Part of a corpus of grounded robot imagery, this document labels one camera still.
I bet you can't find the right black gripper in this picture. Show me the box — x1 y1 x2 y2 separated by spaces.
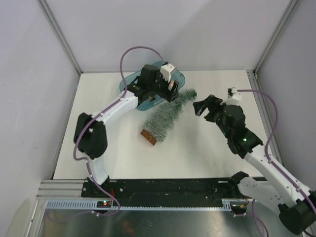
193 95 232 138

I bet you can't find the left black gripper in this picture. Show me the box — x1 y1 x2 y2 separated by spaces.
148 70 179 103

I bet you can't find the small frosted christmas tree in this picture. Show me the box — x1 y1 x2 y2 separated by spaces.
140 88 197 146

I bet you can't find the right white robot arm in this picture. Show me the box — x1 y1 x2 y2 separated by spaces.
193 95 316 235

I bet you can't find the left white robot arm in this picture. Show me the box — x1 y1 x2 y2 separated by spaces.
73 63 180 198

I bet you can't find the gold mirror ball ornament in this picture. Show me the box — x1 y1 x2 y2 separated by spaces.
168 80 174 91

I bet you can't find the teal plastic bin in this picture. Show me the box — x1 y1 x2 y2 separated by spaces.
117 62 185 113

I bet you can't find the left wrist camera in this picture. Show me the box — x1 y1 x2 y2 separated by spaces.
160 63 176 82

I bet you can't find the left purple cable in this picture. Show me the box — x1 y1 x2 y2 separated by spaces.
46 46 167 223

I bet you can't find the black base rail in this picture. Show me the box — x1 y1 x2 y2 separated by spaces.
81 178 245 204

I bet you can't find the white slotted cable duct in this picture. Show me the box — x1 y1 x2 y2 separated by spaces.
44 199 231 211

